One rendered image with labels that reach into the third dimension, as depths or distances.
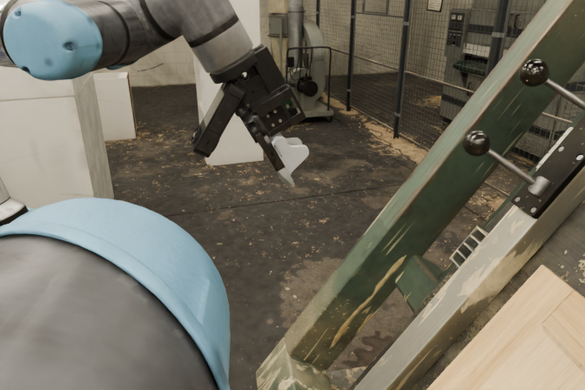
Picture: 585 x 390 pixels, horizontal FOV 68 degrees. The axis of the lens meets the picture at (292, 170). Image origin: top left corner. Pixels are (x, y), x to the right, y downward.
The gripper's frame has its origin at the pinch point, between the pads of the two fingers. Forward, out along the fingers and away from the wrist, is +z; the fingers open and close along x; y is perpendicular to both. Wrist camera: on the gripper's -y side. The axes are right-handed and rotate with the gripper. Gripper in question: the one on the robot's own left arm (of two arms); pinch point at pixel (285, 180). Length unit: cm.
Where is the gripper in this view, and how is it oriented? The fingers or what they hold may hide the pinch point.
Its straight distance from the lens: 68.5
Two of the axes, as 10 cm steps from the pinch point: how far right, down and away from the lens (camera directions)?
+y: 8.5, -5.2, 0.4
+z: 4.5, 7.7, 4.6
